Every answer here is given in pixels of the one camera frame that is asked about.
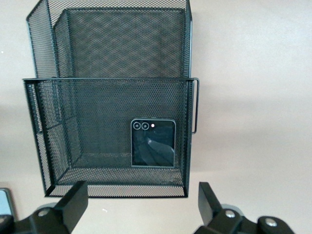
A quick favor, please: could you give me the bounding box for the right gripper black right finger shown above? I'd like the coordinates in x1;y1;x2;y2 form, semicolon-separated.
198;182;245;234

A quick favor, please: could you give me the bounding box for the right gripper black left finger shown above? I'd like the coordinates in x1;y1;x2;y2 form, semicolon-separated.
16;180;89;234

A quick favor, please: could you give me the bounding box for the small black flip phone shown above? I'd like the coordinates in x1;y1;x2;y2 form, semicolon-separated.
131;118;176;169

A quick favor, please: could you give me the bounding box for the grey closed laptop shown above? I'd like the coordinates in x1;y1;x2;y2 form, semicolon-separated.
0;187;16;219

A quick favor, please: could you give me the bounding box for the black mesh two-tier basket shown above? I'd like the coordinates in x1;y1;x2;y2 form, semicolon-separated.
22;0;200;198

